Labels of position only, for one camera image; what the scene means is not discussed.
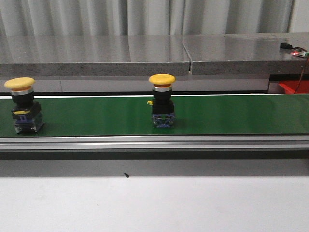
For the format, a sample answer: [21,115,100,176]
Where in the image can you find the yellow mushroom push button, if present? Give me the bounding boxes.
[147,74,176,128]
[4,77,44,134]

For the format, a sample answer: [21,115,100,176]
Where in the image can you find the green conveyor belt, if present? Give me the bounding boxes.
[0,94,309,137]

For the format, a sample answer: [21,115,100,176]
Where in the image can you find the grey stone counter slab right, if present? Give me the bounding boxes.
[183,32,309,75]

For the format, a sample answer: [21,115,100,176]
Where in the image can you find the grey stone counter slab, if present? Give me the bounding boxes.
[0,35,191,77]
[183,32,309,75]

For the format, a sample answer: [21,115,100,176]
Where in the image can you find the red plastic tray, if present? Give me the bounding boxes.
[279,80,309,94]

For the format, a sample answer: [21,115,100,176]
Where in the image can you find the grey stone counter slab left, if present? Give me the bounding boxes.
[0,35,191,77]

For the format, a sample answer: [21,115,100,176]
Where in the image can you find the small sensor circuit board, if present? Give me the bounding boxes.
[280,43,309,58]

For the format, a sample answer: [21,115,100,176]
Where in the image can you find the white pleated curtain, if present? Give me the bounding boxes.
[0,0,309,36]

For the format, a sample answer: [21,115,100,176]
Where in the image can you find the aluminium conveyor frame rail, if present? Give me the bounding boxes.
[0,135,309,151]

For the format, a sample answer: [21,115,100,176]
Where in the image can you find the red black sensor wire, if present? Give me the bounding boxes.
[294,45,309,94]

